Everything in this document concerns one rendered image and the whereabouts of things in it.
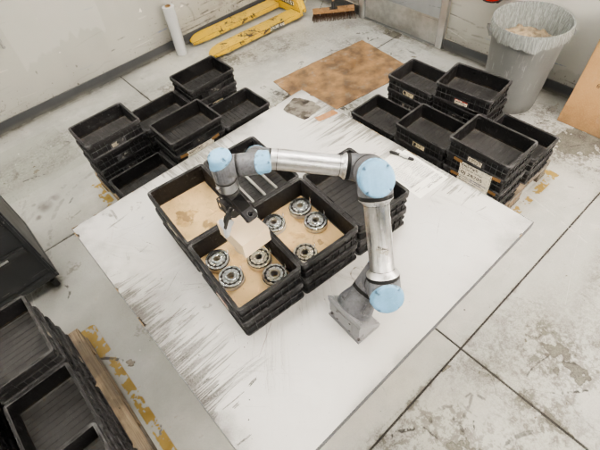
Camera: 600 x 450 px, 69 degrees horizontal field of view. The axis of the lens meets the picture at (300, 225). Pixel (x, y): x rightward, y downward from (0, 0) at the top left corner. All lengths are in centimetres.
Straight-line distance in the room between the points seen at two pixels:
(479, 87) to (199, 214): 217
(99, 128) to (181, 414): 203
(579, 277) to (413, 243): 131
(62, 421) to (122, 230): 90
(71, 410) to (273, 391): 101
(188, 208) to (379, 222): 102
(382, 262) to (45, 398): 169
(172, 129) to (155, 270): 133
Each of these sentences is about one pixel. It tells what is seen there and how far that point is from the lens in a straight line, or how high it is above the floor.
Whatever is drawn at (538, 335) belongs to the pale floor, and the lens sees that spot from 279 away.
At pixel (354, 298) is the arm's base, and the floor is 87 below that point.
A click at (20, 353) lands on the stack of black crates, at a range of 250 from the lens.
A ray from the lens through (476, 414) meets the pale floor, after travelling 252.
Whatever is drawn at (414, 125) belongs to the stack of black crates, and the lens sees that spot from 317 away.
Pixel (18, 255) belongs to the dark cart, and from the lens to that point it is 298.
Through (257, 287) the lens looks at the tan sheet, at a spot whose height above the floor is 83.
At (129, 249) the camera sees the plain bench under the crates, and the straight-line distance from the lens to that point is 226.
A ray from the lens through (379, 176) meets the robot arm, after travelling 138.
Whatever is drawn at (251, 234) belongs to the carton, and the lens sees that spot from 157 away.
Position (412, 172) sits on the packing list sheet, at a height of 70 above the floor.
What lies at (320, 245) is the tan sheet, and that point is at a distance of 187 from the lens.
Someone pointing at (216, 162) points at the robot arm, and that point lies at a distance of 137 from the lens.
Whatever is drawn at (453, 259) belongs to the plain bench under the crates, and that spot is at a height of 70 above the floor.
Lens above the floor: 234
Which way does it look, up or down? 51 degrees down
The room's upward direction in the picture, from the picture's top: 7 degrees counter-clockwise
